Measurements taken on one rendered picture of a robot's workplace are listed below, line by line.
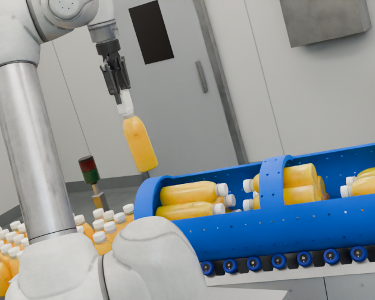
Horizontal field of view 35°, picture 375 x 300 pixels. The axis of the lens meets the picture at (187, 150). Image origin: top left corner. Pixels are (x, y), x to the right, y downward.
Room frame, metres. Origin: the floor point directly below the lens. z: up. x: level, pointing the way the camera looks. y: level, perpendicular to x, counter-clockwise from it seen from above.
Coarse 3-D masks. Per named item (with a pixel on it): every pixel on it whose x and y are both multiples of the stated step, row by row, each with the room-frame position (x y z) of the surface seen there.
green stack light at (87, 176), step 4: (96, 168) 2.34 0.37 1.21; (84, 172) 2.32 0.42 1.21; (88, 172) 2.31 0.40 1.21; (92, 172) 2.32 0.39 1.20; (96, 172) 2.33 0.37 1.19; (84, 176) 2.33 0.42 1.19; (88, 176) 2.32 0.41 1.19; (92, 176) 2.32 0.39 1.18; (96, 176) 2.32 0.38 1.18; (88, 180) 2.32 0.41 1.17; (92, 180) 2.31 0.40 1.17; (96, 180) 2.32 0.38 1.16
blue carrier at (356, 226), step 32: (288, 160) 1.70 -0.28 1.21; (320, 160) 1.71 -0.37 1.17; (352, 160) 1.68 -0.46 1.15; (192, 224) 1.63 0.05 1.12; (224, 224) 1.59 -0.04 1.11; (256, 224) 1.55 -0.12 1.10; (288, 224) 1.51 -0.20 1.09; (320, 224) 1.48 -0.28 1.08; (352, 224) 1.45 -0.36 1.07; (224, 256) 1.64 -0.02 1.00
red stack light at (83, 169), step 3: (93, 159) 2.34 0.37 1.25; (81, 162) 2.32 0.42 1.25; (84, 162) 2.32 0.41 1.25; (87, 162) 2.32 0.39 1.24; (90, 162) 2.32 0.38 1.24; (93, 162) 2.33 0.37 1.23; (81, 165) 2.32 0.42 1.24; (84, 165) 2.32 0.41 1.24; (87, 165) 2.31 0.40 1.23; (90, 165) 2.32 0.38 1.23; (93, 165) 2.33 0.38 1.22; (81, 168) 2.33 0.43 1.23; (84, 168) 2.32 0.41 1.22; (87, 168) 2.32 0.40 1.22; (90, 168) 2.32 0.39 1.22; (93, 168) 2.32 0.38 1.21; (84, 171) 2.32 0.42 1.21
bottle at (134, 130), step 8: (128, 120) 1.91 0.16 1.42; (136, 120) 1.91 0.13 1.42; (128, 128) 1.90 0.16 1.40; (136, 128) 1.90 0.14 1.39; (144, 128) 1.92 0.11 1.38; (128, 136) 1.91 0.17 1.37; (136, 136) 1.90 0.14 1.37; (144, 136) 1.91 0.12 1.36; (128, 144) 1.92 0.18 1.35; (136, 144) 1.90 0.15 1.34; (144, 144) 1.90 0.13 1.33; (136, 152) 1.90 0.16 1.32; (144, 152) 1.90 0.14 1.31; (152, 152) 1.92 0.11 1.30; (136, 160) 1.91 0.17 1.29; (144, 160) 1.90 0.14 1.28; (152, 160) 1.91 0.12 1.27; (144, 168) 1.90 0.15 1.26; (152, 168) 1.91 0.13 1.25
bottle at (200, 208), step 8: (160, 208) 1.76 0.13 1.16; (168, 208) 1.74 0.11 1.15; (176, 208) 1.73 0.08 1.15; (184, 208) 1.71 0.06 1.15; (192, 208) 1.70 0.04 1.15; (200, 208) 1.69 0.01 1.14; (208, 208) 1.69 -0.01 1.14; (160, 216) 1.74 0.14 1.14; (168, 216) 1.73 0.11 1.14; (176, 216) 1.71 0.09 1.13; (184, 216) 1.70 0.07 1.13; (192, 216) 1.69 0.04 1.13; (200, 216) 1.68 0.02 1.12
